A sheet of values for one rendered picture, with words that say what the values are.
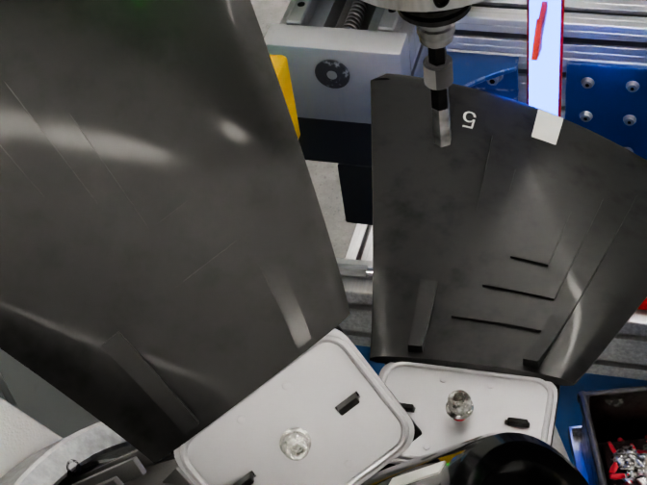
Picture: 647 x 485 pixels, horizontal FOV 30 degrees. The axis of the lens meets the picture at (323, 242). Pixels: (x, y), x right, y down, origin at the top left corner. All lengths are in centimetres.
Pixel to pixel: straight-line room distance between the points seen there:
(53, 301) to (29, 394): 122
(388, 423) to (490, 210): 21
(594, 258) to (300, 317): 24
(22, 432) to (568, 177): 35
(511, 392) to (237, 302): 17
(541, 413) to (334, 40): 61
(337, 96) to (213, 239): 68
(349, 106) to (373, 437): 68
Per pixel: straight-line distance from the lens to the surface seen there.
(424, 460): 52
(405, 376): 62
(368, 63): 113
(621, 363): 112
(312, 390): 51
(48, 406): 177
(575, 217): 71
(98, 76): 49
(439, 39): 42
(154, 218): 49
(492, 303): 64
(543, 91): 89
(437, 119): 45
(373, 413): 52
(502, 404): 60
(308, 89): 117
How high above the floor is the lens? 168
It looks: 46 degrees down
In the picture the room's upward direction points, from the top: 10 degrees counter-clockwise
